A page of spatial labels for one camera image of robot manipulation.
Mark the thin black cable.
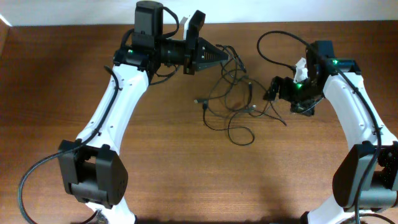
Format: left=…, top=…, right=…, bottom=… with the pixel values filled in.
left=193, top=44, right=287, bottom=146

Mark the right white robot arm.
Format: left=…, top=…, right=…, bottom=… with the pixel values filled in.
left=264, top=40, right=397, bottom=223

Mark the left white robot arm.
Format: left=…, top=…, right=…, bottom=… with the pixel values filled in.
left=58, top=1, right=228, bottom=223

